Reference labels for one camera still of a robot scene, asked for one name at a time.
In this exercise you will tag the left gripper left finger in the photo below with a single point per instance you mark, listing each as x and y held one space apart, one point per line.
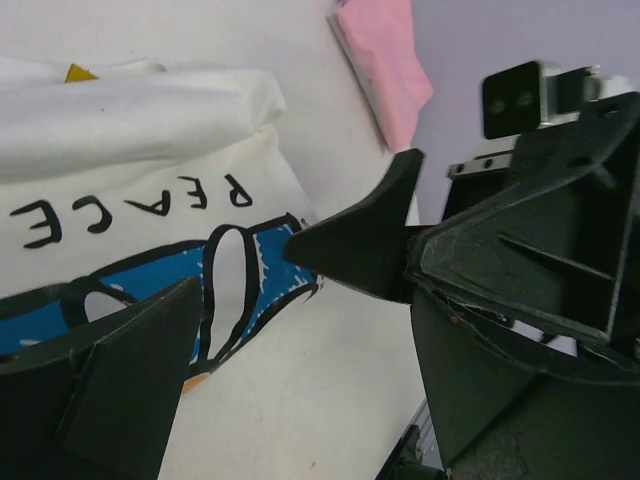
99 402

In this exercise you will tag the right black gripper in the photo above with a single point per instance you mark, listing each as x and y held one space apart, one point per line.
551 248

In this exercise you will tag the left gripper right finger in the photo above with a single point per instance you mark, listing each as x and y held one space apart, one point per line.
506 407

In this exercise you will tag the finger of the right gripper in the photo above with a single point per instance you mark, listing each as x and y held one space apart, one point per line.
366 246

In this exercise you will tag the pink t shirt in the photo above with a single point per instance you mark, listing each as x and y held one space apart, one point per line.
378 40

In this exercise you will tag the white t shirt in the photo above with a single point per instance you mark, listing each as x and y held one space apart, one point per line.
118 181

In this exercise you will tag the aluminium front rail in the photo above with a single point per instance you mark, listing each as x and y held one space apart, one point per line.
416 454

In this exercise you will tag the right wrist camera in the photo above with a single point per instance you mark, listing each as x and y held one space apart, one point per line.
539 94

